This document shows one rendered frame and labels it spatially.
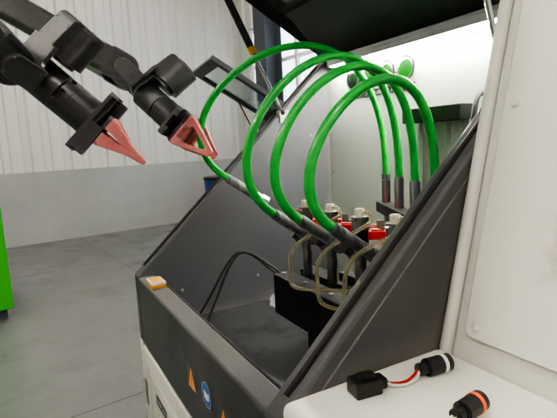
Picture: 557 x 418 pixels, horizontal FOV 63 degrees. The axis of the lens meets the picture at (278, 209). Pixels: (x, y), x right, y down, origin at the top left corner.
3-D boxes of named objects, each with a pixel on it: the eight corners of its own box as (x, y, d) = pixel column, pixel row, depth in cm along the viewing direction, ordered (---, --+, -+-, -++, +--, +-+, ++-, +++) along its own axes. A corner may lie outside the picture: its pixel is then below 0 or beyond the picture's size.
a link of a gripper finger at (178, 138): (230, 146, 92) (198, 117, 94) (218, 138, 85) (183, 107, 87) (209, 172, 93) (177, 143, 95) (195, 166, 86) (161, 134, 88)
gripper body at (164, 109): (205, 123, 96) (181, 102, 97) (184, 110, 86) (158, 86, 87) (185, 148, 96) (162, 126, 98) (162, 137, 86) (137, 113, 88)
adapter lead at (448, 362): (357, 402, 45) (356, 381, 44) (346, 391, 47) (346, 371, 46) (456, 374, 49) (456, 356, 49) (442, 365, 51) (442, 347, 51)
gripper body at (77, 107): (122, 99, 66) (79, 63, 64) (75, 153, 65) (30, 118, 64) (126, 104, 72) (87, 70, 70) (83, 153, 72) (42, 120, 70)
